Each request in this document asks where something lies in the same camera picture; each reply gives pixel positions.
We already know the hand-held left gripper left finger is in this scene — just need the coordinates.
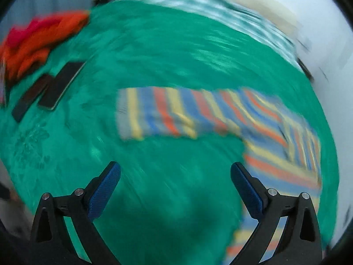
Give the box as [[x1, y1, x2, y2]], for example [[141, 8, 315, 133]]
[[29, 161, 122, 265]]

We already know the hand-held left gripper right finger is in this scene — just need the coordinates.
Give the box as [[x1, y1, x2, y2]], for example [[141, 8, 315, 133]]
[[228, 162, 323, 265]]

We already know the striped small shirt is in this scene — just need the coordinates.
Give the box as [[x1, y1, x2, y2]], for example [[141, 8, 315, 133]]
[[116, 87, 323, 265]]

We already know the orange red clothes pile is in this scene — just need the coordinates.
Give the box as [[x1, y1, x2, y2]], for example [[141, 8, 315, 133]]
[[0, 10, 90, 82]]

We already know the black smartphone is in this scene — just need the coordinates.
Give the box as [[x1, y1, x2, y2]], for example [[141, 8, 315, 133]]
[[38, 61, 86, 111]]

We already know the green blanket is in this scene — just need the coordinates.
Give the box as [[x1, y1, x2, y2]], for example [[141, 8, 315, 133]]
[[0, 0, 340, 265]]

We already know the green white checkered cloth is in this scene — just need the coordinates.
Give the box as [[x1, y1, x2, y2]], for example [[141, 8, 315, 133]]
[[130, 0, 300, 67]]

